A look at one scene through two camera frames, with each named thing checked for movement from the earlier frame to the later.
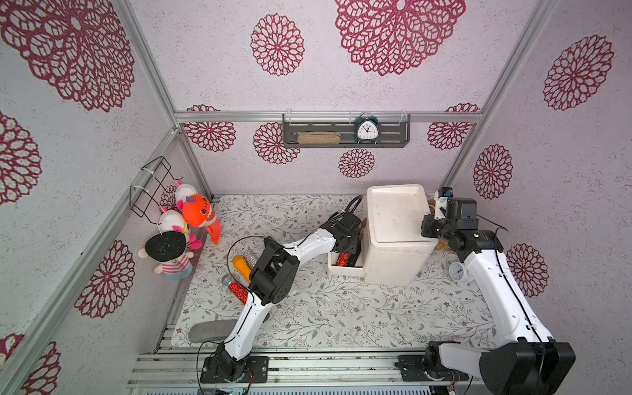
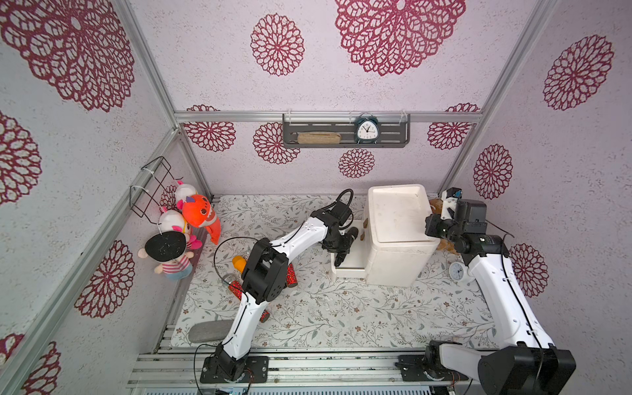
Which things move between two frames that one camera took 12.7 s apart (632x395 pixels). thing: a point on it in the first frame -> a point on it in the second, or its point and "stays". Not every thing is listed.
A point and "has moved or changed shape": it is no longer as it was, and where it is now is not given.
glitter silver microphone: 251,257 has moved or changed shape
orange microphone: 240,263 stays
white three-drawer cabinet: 399,237 stays
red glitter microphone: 239,291 stays
